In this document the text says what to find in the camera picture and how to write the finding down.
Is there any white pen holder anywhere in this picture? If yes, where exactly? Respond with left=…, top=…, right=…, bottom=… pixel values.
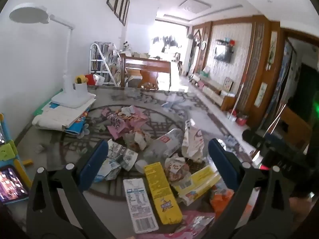
left=74, top=75, right=88, bottom=97

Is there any pile of pink wrappers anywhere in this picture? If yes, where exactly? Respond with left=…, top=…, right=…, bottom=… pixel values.
left=101, top=106, right=149, bottom=141

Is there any stack of papers and books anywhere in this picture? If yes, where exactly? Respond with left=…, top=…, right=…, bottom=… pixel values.
left=32, top=97, right=91, bottom=136

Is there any clear plastic bottle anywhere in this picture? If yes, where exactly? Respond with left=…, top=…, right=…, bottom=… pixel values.
left=143, top=128, right=185, bottom=165

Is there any pink packet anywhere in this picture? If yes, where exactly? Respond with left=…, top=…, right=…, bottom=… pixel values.
left=164, top=210, right=216, bottom=239

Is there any white printed wrapper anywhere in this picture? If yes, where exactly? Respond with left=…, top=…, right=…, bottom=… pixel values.
left=181, top=119, right=205, bottom=163

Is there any printed door curtain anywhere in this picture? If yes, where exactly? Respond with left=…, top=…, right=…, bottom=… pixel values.
left=274, top=40, right=292, bottom=105

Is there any yellow cardboard box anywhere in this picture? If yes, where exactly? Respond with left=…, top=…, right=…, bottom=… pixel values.
left=144, top=162, right=183, bottom=225

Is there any white paper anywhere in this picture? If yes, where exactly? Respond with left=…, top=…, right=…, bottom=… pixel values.
left=125, top=131, right=152, bottom=151

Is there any phone with lit screen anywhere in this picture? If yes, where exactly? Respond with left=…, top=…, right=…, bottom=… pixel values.
left=0, top=166, right=29, bottom=203

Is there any yellow and white box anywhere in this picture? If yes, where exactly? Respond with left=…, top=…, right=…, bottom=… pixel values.
left=172, top=166, right=221, bottom=206

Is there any framed colourful picture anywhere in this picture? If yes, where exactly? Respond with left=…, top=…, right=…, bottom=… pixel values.
left=223, top=77, right=235, bottom=91

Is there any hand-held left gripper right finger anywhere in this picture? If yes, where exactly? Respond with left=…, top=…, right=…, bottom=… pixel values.
left=202, top=138, right=293, bottom=239

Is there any mop with metal pole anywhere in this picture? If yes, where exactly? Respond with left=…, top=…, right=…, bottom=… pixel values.
left=227, top=71, right=248, bottom=122

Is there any blue white carton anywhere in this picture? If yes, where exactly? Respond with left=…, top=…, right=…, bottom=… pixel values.
left=93, top=139, right=139, bottom=181

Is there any tall painted wall panel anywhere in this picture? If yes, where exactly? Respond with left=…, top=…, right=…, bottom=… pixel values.
left=268, top=31, right=278, bottom=70

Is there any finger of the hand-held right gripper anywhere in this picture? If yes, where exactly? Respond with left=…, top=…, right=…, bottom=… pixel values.
left=242, top=129, right=266, bottom=148

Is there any white bead string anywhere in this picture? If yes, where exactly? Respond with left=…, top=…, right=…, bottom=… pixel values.
left=265, top=102, right=287, bottom=135

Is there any wooden bench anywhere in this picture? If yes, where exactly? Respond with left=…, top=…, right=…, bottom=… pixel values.
left=120, top=53, right=172, bottom=90

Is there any wooden television cabinet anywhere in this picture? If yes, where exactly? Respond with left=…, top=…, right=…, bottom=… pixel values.
left=191, top=73, right=237, bottom=111

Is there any patterned paper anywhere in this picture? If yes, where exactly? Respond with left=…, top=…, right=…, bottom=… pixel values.
left=164, top=154, right=191, bottom=180

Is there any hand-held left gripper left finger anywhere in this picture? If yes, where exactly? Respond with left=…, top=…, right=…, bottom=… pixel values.
left=26, top=139, right=117, bottom=239

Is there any wall television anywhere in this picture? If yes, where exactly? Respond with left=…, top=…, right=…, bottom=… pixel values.
left=214, top=46, right=231, bottom=63

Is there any orange wrapper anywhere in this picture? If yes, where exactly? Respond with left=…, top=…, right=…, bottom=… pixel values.
left=209, top=188, right=236, bottom=215

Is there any white book rack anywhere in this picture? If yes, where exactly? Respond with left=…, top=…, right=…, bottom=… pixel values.
left=89, top=43, right=120, bottom=86

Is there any white desk lamp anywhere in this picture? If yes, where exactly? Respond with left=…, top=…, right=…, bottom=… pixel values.
left=9, top=3, right=96, bottom=109

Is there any short painted wall panel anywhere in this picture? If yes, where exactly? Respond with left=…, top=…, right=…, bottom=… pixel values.
left=254, top=82, right=268, bottom=106

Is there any white long carton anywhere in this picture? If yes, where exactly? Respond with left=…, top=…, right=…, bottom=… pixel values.
left=123, top=178, right=159, bottom=234

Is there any wall shelf with ornaments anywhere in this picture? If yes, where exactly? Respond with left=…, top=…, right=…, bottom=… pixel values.
left=216, top=38, right=236, bottom=53

